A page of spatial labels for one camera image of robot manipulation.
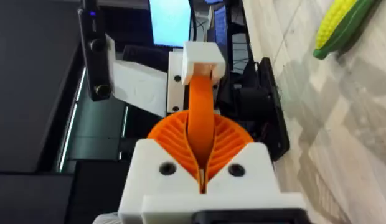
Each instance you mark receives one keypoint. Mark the computer monitor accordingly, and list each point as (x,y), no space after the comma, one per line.
(169,21)

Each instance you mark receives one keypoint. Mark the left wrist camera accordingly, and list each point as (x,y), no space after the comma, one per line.
(95,53)

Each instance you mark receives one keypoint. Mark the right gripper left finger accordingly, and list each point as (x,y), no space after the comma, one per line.
(149,180)

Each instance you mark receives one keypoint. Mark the orange ribbed wedge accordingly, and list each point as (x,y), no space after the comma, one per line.
(200,124)

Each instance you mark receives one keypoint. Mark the black upright wrist plate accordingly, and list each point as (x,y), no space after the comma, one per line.
(275,112)

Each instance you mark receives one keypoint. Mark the bare white finger of the left gripper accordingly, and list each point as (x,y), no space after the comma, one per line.
(199,56)

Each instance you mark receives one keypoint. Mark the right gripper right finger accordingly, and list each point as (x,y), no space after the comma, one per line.
(249,179)

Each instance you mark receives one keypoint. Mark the toy corn cob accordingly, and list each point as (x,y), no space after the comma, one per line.
(339,28)

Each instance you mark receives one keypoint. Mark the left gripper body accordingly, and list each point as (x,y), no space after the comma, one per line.
(140,87)

